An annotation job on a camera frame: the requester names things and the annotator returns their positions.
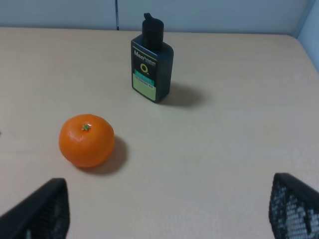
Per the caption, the dark green pump bottle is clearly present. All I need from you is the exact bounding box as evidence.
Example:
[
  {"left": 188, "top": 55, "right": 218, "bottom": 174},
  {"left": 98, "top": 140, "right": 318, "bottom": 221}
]
[{"left": 131, "top": 13, "right": 174, "bottom": 103}]

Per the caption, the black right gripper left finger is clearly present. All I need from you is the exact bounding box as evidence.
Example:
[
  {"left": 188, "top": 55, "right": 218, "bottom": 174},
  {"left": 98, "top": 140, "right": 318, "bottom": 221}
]
[{"left": 0, "top": 178, "right": 69, "bottom": 239}]

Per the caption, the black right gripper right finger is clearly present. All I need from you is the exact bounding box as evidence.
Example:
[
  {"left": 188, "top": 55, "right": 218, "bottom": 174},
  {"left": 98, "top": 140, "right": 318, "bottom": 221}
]
[{"left": 269, "top": 173, "right": 319, "bottom": 239}]

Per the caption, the orange mandarin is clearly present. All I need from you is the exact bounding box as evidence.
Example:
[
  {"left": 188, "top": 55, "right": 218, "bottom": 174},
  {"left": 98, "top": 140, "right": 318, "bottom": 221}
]
[{"left": 59, "top": 114, "right": 115, "bottom": 168}]

